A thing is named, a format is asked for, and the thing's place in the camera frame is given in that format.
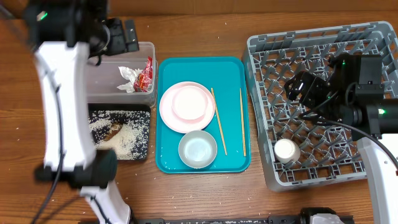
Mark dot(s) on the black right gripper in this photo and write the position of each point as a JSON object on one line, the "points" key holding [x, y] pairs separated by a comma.
{"points": [[304, 86]]}

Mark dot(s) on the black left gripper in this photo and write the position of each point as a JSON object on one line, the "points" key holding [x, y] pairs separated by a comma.
{"points": [[122, 46]]}

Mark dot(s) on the white tissue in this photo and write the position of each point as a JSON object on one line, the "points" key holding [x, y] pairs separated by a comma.
{"points": [[131, 76]]}

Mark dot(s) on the red snack wrapper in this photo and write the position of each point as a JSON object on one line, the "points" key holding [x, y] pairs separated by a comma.
{"points": [[143, 82]]}

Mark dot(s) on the white paper cup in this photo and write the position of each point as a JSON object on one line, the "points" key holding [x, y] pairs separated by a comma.
{"points": [[286, 151]]}

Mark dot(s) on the rice and food waste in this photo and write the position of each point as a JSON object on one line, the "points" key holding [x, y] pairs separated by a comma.
{"points": [[121, 137]]}

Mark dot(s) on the wooden chopstick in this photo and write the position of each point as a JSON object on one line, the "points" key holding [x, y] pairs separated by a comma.
{"points": [[219, 123], [242, 122]]}

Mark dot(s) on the grey bowl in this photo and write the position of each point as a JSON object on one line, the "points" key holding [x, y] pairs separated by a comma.
{"points": [[197, 149]]}

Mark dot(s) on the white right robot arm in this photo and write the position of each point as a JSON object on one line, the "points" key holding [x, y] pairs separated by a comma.
{"points": [[353, 98]]}

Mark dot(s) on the clear plastic bin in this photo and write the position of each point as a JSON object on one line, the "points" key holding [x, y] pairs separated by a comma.
{"points": [[102, 81]]}

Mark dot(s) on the teal plastic tray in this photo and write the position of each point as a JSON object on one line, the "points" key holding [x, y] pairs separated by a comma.
{"points": [[226, 76]]}

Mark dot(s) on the black plastic tray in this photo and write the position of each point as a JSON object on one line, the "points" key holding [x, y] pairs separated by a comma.
{"points": [[124, 109]]}

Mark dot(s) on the pink plate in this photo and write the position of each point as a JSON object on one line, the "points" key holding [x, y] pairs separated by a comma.
{"points": [[175, 123]]}

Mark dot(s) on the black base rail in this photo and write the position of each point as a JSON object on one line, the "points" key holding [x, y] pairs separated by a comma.
{"points": [[321, 215]]}

